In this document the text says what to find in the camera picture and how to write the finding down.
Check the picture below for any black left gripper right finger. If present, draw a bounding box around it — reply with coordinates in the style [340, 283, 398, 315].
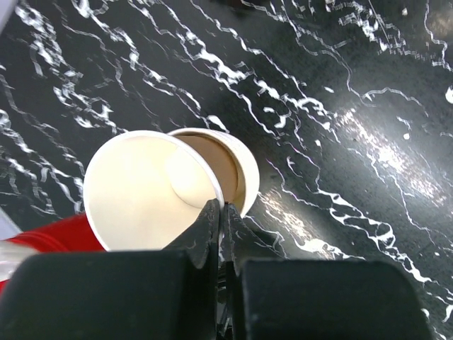
[223, 204, 432, 339]

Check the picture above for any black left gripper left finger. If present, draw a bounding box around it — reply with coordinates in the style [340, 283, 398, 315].
[1, 200, 220, 339]

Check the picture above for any single paper cup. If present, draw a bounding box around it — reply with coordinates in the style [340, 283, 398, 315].
[83, 130, 224, 251]

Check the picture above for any stack of paper cups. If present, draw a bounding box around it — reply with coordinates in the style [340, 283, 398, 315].
[169, 127, 260, 217]

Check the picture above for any red cup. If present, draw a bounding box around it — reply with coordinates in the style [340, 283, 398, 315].
[1, 214, 104, 289]

